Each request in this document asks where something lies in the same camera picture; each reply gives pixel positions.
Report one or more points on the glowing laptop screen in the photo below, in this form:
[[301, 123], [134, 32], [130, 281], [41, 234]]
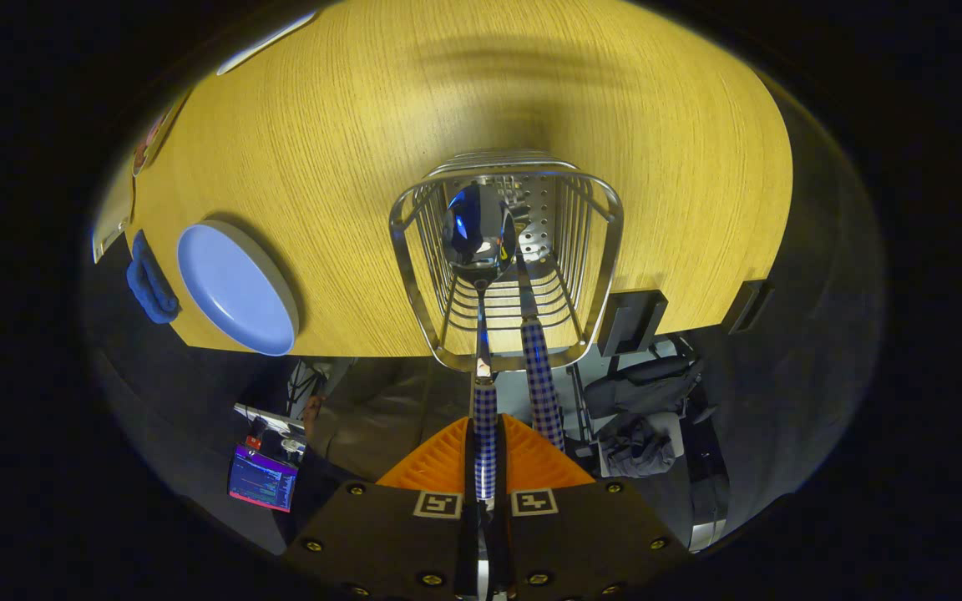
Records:
[[262, 480]]

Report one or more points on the beige food plate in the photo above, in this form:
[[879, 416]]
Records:
[[147, 148]]

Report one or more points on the dark crumpled garment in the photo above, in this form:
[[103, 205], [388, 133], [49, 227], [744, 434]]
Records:
[[635, 446]]

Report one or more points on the person's grey trousers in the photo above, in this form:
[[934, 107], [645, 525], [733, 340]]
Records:
[[389, 417]]

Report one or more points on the white coaster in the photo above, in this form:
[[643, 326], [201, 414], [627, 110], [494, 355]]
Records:
[[264, 42]]

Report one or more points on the dark grey bag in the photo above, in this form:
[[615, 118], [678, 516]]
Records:
[[640, 391]]

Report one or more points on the blue plate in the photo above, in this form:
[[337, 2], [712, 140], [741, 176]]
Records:
[[235, 288]]

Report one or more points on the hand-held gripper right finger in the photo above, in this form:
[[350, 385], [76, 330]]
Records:
[[581, 542]]

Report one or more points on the white side desk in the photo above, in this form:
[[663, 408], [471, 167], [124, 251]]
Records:
[[268, 417]]

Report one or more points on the white toaster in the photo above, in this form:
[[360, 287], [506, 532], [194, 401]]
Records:
[[113, 221]]

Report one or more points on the blue folded cloth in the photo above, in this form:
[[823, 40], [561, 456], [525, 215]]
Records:
[[151, 288]]

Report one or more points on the black table clamp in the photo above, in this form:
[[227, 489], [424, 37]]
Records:
[[631, 321], [748, 305]]

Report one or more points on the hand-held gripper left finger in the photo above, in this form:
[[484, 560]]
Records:
[[397, 542]]

